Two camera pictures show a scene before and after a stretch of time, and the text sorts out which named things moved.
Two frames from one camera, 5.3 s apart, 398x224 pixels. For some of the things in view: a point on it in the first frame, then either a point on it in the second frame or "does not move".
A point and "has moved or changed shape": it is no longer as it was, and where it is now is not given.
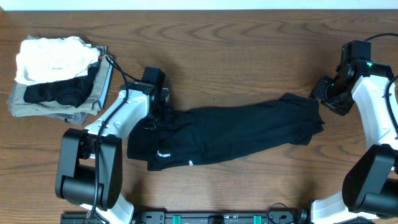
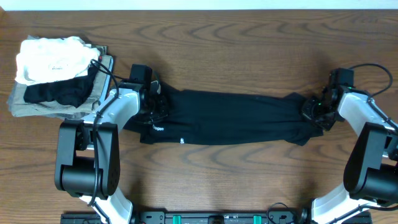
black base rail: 199,217 does not move
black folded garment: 73,90 does not move
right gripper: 319,91 → 306,111
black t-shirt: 200,135 has moved or changed shape
